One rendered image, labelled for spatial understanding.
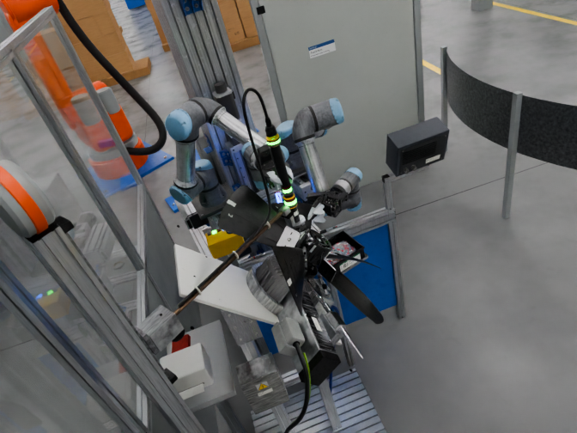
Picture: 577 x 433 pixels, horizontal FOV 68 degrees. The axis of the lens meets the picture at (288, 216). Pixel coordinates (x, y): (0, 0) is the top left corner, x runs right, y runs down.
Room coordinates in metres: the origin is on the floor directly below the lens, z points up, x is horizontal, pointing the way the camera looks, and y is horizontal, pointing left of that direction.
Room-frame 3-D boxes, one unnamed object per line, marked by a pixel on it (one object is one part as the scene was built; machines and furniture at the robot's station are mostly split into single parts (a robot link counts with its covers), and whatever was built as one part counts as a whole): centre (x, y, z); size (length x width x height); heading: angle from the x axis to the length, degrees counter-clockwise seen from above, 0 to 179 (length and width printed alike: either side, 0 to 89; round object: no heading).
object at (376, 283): (1.65, -0.08, 0.45); 0.82 x 0.01 x 0.66; 97
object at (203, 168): (1.97, 0.36, 1.20); 0.13 x 0.12 x 0.14; 140
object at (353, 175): (1.58, -0.31, 1.17); 0.11 x 0.08 x 0.09; 134
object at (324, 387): (1.14, 0.07, 0.45); 0.09 x 0.04 x 0.91; 7
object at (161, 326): (0.86, 0.44, 1.35); 0.10 x 0.07 x 0.08; 132
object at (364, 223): (1.65, -0.08, 0.82); 0.90 x 0.04 x 0.08; 97
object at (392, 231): (1.70, -0.51, 0.39); 0.04 x 0.04 x 0.78; 7
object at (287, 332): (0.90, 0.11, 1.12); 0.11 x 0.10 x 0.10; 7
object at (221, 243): (1.60, 0.31, 1.02); 0.16 x 0.10 x 0.11; 97
